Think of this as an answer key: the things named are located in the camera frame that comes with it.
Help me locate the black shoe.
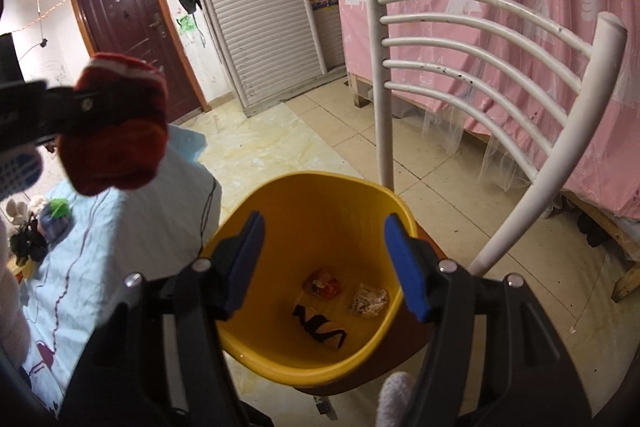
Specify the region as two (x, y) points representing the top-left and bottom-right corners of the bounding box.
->
(577, 212), (611, 248)

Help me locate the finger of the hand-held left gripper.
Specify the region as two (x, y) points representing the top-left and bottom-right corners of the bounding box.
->
(0, 146), (44, 200)
(37, 84), (168, 144)

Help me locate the person's left forearm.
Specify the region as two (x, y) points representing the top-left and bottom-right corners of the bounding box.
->
(0, 217), (32, 368)

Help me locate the white metal chair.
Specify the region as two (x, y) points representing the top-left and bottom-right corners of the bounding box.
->
(295, 0), (628, 423)

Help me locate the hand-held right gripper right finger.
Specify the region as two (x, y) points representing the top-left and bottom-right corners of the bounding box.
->
(384, 214), (593, 427)

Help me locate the white plush item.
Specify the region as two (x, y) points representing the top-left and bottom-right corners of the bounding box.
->
(6, 196), (46, 228)

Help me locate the crumpled white wrapper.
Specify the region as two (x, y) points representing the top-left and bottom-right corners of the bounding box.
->
(350, 283), (390, 319)

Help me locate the yellow plastic bin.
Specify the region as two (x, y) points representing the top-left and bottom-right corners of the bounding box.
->
(199, 173), (418, 385)

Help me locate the red knit sock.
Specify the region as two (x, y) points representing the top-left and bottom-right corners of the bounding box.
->
(59, 53), (169, 196)

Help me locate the black television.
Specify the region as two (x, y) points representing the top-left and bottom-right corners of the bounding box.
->
(0, 33), (26, 82)

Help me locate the black plug on cable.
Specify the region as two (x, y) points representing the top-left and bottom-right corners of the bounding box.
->
(20, 38), (49, 58)

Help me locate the black cloth item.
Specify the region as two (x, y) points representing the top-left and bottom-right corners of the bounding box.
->
(10, 214), (48, 265)

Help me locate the dark red door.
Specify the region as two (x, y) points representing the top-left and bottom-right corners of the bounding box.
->
(67, 0), (206, 128)

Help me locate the white louvered wardrobe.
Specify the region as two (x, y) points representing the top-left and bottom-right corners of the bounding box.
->
(177, 0), (347, 118)

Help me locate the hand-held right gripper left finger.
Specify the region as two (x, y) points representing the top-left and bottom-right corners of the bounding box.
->
(60, 211), (273, 427)

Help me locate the person's right hand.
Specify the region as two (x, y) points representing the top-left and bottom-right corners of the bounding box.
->
(376, 372), (416, 427)

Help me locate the white tulle bed skirt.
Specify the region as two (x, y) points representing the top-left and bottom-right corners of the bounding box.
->
(420, 107), (531, 194)

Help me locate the red snack wrapper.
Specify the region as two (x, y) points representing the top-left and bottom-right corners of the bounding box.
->
(306, 269), (343, 299)

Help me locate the light blue blanket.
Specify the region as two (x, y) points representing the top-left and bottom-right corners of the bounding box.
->
(15, 124), (223, 408)

